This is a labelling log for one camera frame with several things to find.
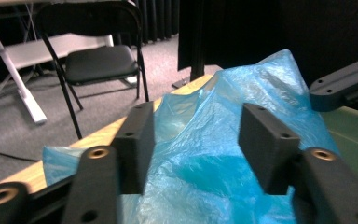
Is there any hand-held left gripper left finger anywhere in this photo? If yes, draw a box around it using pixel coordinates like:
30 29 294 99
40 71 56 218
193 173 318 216
110 101 156 195

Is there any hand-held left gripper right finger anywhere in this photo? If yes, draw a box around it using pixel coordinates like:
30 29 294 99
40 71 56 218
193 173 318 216
238 103 302 196

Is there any green plastic bin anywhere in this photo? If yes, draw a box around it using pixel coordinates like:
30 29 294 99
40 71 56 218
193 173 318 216
320 105 358 190

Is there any blue plastic bag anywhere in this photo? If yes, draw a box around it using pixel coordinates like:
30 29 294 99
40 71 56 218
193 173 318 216
41 49 341 224

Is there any black folding chair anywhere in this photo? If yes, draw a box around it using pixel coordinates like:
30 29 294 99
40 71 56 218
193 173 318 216
35 0 150 140

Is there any black metal stand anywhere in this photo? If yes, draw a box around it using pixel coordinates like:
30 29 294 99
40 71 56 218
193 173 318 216
172 0 207 90

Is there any dark pleated curtain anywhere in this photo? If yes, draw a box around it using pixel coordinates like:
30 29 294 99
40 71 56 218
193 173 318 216
115 0 181 45

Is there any white desk frame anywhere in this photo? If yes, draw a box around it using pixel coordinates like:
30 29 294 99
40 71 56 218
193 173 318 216
0 7 115 125

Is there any black floor cable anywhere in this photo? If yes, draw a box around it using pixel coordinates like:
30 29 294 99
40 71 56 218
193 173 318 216
0 147 40 163

